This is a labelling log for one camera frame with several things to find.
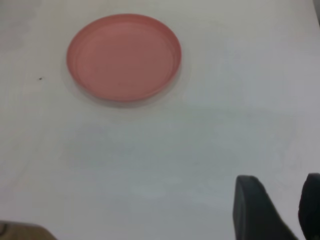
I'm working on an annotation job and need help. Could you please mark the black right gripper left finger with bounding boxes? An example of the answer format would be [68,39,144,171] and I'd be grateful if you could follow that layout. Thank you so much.
[232,174,300,240]

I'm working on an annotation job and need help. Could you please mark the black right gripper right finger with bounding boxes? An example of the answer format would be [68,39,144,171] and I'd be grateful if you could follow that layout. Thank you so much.
[297,172,320,240]

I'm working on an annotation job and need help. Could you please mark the pink round plate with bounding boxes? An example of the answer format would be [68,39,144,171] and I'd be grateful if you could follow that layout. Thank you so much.
[66,13,183,103]

